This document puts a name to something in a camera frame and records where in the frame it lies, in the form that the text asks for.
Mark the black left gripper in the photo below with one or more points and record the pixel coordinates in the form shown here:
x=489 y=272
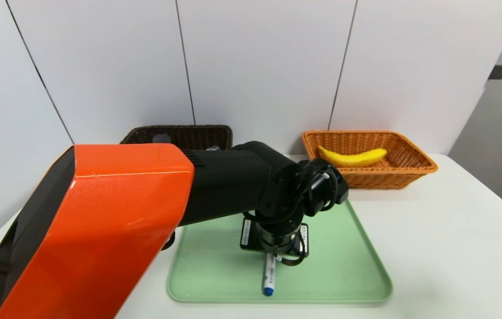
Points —
x=248 y=235

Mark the blue and white marker pen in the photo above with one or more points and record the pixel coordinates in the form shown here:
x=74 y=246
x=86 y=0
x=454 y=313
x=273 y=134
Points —
x=270 y=274

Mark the yellow banana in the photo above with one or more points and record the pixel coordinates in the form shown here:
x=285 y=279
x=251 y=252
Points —
x=353 y=158

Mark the dark grey cloth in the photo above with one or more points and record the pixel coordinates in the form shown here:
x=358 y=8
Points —
x=161 y=138

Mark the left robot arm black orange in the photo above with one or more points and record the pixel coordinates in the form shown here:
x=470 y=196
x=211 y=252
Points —
x=122 y=212

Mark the dark brown wicker basket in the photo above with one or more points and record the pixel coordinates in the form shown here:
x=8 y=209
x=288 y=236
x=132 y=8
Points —
x=198 y=135

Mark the orange wicker basket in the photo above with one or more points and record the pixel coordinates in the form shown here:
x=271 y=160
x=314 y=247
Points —
x=393 y=175

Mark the light green plastic tray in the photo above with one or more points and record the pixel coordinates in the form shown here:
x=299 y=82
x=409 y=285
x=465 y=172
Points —
x=344 y=266

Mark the dark wall-mounted bracket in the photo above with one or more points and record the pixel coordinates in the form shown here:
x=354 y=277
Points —
x=497 y=72

